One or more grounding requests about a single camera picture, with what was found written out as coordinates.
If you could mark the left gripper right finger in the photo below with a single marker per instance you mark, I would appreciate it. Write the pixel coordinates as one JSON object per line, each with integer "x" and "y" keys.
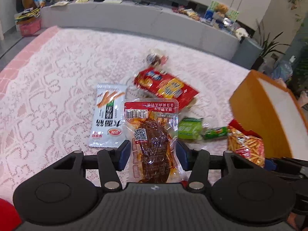
{"x": 196, "y": 162}

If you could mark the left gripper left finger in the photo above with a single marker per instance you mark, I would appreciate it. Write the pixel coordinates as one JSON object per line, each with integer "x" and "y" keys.
{"x": 109, "y": 163}

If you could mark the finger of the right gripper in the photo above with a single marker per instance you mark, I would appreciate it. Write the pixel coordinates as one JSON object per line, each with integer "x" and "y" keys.
{"x": 269, "y": 165}

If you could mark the white noodle snack packet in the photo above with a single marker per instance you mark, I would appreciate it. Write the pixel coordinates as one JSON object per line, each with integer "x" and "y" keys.
{"x": 107, "y": 130}

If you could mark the red fries snack bag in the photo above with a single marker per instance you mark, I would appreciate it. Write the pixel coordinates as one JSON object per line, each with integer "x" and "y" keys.
{"x": 245, "y": 143}

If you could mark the braised meat clear packet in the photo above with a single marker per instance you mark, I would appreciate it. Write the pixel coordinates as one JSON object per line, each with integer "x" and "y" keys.
{"x": 152, "y": 125}

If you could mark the red cracker bag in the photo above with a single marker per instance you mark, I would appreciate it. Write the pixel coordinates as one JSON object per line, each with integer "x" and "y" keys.
{"x": 164, "y": 85}

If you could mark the right hand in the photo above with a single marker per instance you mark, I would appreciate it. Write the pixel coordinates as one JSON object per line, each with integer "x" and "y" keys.
{"x": 295, "y": 221}

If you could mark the green candy bar wrapper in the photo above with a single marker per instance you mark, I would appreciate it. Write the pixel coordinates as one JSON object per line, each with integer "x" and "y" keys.
{"x": 215, "y": 133}

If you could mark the green snack packet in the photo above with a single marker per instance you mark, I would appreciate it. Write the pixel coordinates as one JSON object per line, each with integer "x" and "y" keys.
{"x": 190, "y": 128}

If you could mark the orange cardboard box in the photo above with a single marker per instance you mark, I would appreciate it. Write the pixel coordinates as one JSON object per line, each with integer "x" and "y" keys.
{"x": 269, "y": 109}

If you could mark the blue water jug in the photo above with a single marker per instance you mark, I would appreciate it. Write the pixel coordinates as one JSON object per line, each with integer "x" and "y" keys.
{"x": 283, "y": 70}

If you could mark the clear wrapped candy bag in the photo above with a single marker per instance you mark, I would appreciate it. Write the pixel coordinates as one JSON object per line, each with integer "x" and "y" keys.
{"x": 156, "y": 57}

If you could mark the grey trash bin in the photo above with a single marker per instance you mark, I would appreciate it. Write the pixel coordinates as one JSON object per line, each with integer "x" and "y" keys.
{"x": 247, "y": 53}

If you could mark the potted green plant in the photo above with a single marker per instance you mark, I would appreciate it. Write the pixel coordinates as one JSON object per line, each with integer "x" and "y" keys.
{"x": 268, "y": 46}

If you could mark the grey tv console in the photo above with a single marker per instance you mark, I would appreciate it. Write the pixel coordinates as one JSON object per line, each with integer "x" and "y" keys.
{"x": 157, "y": 22}

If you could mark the teddy bear gift box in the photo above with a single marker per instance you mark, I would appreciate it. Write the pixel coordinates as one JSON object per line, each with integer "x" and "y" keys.
{"x": 222, "y": 16}

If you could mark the snack pile on console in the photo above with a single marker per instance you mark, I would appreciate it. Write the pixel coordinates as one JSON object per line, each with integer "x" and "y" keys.
{"x": 187, "y": 11}

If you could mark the pink storage box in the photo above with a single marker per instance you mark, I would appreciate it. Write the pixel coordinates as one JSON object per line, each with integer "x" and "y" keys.
{"x": 31, "y": 28}

